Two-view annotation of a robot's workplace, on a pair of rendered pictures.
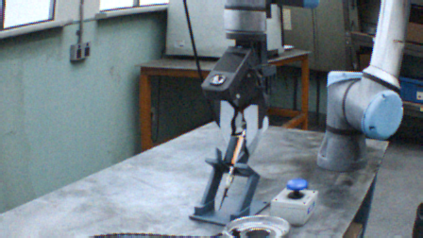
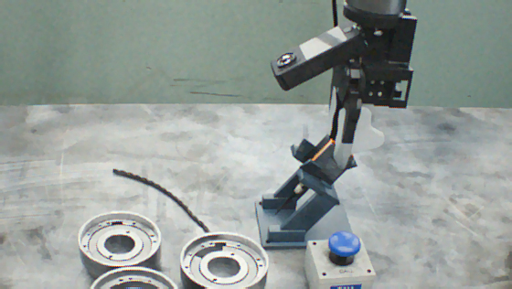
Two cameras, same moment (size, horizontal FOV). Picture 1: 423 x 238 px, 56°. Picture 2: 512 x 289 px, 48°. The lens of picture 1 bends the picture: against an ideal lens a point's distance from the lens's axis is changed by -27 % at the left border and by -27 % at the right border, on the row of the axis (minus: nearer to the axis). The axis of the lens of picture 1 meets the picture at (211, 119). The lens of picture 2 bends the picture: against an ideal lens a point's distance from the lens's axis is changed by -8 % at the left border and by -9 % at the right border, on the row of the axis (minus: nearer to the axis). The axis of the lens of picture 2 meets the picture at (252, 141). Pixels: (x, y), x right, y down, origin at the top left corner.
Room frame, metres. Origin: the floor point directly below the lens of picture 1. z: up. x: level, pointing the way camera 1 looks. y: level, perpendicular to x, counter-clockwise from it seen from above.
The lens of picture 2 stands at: (0.36, -0.52, 1.34)
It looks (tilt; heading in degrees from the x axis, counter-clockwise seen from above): 31 degrees down; 51
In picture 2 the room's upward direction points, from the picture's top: 5 degrees clockwise
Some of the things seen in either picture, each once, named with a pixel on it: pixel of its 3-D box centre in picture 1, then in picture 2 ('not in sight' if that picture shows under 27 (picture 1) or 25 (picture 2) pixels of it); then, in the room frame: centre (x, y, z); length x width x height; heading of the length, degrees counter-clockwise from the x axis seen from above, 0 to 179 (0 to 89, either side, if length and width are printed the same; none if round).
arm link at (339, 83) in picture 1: (348, 97); not in sight; (1.11, -0.33, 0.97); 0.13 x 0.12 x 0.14; 17
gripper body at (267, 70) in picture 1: (248, 64); (372, 54); (0.90, -0.06, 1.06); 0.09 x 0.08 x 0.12; 149
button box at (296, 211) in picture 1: (296, 204); (343, 269); (0.81, -0.15, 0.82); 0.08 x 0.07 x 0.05; 151
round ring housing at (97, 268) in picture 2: not in sight; (120, 249); (0.60, 0.02, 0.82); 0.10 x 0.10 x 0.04
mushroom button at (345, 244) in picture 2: (296, 194); (342, 254); (0.81, -0.15, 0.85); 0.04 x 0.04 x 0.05
